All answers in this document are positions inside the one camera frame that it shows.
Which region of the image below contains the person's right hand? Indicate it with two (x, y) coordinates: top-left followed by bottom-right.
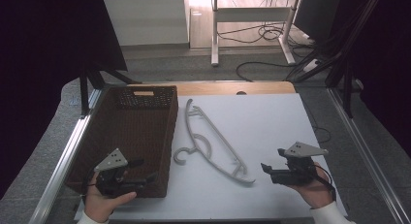
(290, 162), (336, 209)

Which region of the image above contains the white cabinet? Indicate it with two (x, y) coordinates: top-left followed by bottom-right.
(103, 0), (191, 48)

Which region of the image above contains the white power strip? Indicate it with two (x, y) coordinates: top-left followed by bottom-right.
(302, 57), (322, 74)

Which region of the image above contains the bundle of black floor cables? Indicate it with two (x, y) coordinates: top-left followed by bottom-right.
(216, 20), (316, 49)

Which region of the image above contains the white metal desk frame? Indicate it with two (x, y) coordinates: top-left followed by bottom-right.
(210, 0), (305, 68)

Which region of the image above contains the aluminium rail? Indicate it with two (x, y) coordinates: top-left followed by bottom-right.
(28, 87), (111, 224)
(327, 87), (411, 224)

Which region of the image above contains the dark curtain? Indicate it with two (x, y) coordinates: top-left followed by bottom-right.
(335, 0), (411, 160)
(0, 0), (128, 199)

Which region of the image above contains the grey plastic clothes hanger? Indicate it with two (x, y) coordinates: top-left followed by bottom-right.
(173, 98), (257, 186)

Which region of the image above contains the black metal stand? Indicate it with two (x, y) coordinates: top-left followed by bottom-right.
(284, 0), (382, 119)
(78, 62), (142, 117)

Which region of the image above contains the thin black cable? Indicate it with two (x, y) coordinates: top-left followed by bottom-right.
(301, 99), (332, 144)

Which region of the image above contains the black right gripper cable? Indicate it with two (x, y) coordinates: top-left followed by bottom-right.
(309, 165), (338, 202)

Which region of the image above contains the brown woven basket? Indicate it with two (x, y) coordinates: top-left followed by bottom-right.
(65, 84), (179, 200)

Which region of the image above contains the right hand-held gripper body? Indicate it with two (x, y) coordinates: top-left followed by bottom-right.
(269, 141), (330, 187)

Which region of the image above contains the person's left hand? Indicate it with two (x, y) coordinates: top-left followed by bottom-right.
(83, 172), (138, 223)

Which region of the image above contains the white table mat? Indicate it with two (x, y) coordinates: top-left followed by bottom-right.
(74, 92), (349, 222)

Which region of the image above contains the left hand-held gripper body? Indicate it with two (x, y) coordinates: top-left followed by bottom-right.
(93, 147), (139, 200)

